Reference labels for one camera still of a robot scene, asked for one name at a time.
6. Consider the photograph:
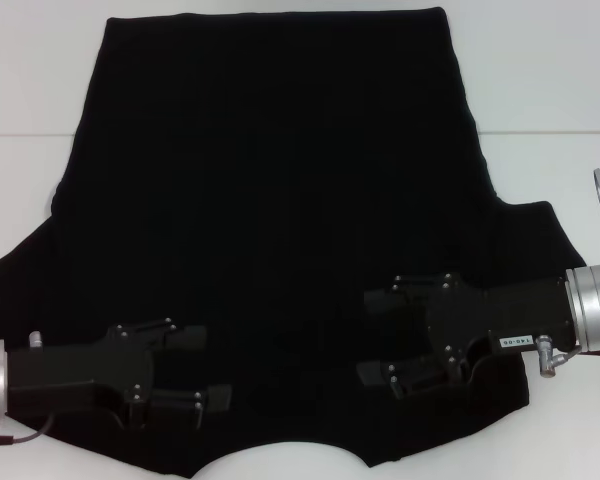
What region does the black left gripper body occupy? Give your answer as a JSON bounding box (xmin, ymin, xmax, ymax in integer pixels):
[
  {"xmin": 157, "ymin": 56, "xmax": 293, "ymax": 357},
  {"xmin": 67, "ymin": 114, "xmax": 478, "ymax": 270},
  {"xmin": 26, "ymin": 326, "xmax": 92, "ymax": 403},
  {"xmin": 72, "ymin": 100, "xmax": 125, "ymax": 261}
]
[{"xmin": 4, "ymin": 324, "xmax": 157, "ymax": 432}]

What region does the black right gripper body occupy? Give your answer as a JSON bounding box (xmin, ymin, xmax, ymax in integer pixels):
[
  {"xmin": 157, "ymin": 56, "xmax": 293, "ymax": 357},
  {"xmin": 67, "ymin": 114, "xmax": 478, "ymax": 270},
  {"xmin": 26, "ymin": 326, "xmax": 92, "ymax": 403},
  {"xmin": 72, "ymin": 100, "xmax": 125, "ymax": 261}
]
[{"xmin": 423, "ymin": 272, "xmax": 575, "ymax": 387}]

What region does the black t-shirt with FREE print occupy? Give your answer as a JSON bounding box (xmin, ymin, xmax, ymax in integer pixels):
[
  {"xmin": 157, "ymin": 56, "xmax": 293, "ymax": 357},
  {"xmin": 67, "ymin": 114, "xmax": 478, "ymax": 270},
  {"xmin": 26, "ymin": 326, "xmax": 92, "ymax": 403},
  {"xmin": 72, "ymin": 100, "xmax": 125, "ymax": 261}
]
[{"xmin": 0, "ymin": 5, "xmax": 589, "ymax": 480}]

